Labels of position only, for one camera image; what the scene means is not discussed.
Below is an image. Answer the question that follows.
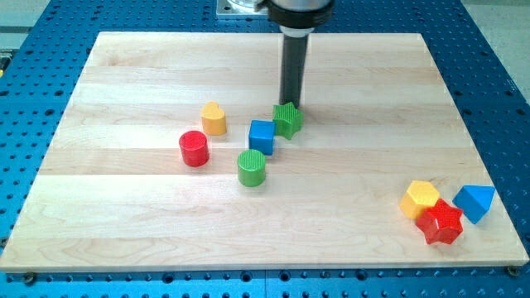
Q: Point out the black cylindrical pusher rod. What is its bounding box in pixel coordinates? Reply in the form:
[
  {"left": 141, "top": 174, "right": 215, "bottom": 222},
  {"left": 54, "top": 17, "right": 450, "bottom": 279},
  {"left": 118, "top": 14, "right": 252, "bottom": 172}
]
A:
[{"left": 279, "top": 26, "right": 312, "bottom": 108}]

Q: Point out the green cylinder block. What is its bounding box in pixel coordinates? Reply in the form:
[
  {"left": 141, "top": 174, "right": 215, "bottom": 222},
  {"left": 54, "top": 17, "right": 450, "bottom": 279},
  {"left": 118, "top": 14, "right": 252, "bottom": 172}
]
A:
[{"left": 237, "top": 149, "right": 266, "bottom": 187}]

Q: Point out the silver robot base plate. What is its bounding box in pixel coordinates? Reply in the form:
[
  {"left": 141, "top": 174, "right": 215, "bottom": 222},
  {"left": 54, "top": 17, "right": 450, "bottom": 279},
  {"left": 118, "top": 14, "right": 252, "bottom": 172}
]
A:
[{"left": 216, "top": 0, "right": 267, "bottom": 19}]

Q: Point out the green star block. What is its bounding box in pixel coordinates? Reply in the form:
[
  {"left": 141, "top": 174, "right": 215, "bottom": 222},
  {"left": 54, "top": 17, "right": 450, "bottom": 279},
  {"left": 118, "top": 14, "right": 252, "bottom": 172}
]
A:
[{"left": 272, "top": 103, "right": 304, "bottom": 140}]

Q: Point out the red star block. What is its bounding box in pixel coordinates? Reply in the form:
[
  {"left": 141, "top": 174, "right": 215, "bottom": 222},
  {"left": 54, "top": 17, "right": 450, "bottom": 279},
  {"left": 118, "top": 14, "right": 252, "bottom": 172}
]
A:
[{"left": 416, "top": 199, "right": 464, "bottom": 244}]

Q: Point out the yellow hexagon block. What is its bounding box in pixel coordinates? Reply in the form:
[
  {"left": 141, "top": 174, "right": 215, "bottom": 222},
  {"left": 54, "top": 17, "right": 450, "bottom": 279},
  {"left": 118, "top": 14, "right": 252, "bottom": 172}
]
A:
[{"left": 399, "top": 180, "right": 441, "bottom": 219}]

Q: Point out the red cylinder block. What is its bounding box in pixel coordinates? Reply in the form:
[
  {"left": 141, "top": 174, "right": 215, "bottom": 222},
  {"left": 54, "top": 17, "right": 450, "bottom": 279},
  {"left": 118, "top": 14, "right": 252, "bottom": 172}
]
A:
[{"left": 179, "top": 131, "right": 210, "bottom": 167}]

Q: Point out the light wooden board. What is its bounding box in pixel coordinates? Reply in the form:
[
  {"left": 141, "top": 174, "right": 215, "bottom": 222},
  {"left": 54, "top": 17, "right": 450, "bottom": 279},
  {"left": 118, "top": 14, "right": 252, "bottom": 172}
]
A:
[{"left": 1, "top": 31, "right": 528, "bottom": 273}]

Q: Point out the yellow heart block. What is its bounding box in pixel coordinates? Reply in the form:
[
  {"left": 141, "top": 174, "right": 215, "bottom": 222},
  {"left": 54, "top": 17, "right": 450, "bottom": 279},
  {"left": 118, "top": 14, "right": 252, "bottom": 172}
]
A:
[{"left": 200, "top": 101, "right": 227, "bottom": 136}]

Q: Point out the blue perforated metal table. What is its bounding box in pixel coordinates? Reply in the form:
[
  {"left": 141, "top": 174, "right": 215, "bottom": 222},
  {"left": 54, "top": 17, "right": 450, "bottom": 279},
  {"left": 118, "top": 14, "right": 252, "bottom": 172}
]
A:
[{"left": 1, "top": 1, "right": 529, "bottom": 297}]

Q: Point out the blue cube block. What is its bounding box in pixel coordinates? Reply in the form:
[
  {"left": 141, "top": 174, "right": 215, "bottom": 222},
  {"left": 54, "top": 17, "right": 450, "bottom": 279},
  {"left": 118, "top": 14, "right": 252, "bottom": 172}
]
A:
[{"left": 248, "top": 120, "right": 276, "bottom": 156}]

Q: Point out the blue triangle block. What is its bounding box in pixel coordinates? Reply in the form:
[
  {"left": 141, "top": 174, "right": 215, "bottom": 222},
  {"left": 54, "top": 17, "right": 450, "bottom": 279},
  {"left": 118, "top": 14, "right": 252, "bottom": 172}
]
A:
[{"left": 452, "top": 185, "right": 495, "bottom": 224}]

